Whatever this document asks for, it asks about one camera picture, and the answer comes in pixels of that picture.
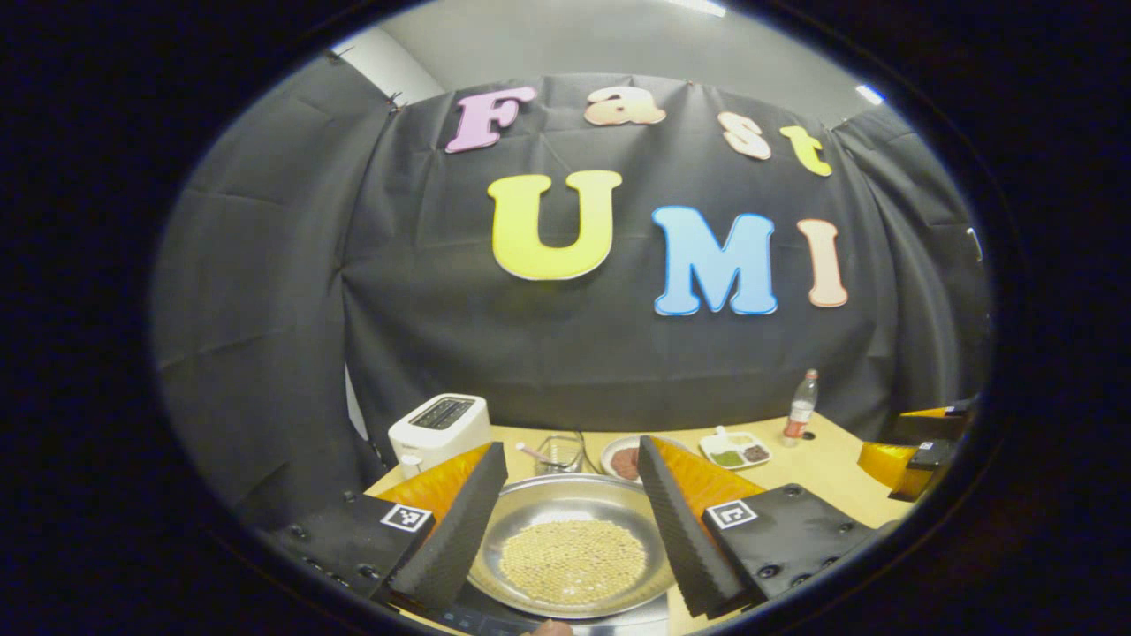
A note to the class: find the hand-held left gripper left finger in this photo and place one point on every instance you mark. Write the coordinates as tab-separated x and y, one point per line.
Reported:
455	539

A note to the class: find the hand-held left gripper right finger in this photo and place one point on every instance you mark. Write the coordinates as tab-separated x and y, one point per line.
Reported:
680	530

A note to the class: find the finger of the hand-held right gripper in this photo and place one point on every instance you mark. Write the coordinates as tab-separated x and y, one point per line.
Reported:
888	464
932	426

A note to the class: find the black induction cooktop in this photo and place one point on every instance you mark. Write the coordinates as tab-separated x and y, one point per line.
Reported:
477	623

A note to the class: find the stainless steel pot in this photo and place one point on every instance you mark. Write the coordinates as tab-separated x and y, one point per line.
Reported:
548	502

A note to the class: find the red raw meat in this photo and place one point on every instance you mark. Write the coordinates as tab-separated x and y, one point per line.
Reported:
626	464

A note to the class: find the pile of green beans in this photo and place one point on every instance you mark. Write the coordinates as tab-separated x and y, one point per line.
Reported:
728	458

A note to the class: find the white divided dish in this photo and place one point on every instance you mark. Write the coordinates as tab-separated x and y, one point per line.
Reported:
720	442

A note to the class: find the clear bottle with red label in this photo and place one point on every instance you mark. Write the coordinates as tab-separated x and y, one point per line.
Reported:
800	415

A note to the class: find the white toaster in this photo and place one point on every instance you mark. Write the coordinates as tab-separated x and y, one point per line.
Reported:
437	437

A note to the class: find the round white plate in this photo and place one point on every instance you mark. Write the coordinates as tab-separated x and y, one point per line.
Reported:
618	442

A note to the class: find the pile of dark red beans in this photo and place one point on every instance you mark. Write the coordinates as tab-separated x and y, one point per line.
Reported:
756	453

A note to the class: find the pile of yellow soybeans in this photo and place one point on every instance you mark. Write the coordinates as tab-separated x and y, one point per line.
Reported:
574	561

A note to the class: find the pink stick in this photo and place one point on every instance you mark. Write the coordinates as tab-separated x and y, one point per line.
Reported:
530	450

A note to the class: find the black backdrop cloth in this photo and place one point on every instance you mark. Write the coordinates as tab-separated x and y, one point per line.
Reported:
424	309

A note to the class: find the ceiling light panel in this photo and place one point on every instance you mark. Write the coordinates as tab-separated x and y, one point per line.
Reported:
698	7
870	94

